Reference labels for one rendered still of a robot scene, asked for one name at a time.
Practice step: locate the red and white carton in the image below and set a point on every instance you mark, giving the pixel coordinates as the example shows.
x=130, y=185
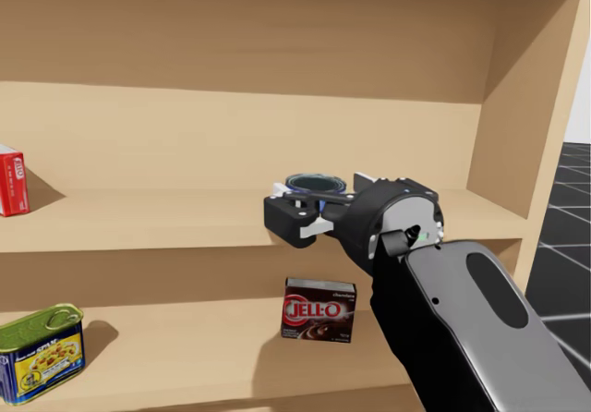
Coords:
x=14, y=185

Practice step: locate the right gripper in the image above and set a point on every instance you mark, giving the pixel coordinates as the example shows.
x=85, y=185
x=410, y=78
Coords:
x=369, y=218

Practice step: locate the pale wooden shelf unit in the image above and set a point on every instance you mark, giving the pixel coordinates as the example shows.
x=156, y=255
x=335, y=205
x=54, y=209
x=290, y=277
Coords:
x=184, y=130

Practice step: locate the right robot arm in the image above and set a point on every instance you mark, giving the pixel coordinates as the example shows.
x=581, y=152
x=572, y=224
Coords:
x=452, y=329

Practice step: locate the green and blue rectangular can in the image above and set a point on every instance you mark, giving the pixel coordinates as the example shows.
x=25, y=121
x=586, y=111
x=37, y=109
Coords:
x=41, y=361

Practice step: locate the brown carton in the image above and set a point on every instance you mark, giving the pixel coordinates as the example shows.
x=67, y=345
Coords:
x=318, y=312

